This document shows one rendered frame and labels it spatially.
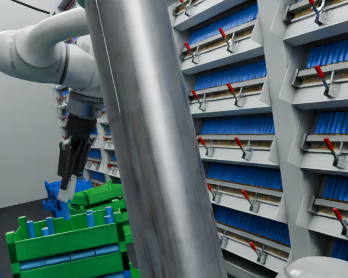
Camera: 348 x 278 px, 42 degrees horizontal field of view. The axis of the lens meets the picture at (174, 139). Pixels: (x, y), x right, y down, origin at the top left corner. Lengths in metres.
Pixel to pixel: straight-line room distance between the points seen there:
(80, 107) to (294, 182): 0.69
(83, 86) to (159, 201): 0.66
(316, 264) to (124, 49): 0.38
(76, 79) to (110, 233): 0.42
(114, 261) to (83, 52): 0.56
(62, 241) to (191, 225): 0.78
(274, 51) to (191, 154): 0.93
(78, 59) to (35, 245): 0.50
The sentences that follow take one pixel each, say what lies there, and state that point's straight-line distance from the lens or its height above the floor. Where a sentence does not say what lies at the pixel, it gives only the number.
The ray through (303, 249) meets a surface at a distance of 1.49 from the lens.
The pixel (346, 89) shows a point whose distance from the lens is 1.24.
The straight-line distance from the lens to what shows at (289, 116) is 1.39.
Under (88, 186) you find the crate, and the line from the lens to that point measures 3.70.
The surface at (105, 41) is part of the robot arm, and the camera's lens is 0.53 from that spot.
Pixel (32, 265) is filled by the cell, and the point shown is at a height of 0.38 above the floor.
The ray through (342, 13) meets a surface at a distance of 1.23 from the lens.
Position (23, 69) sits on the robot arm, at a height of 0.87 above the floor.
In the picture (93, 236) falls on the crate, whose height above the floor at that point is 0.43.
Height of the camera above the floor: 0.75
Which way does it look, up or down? 4 degrees down
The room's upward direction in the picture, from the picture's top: 9 degrees counter-clockwise
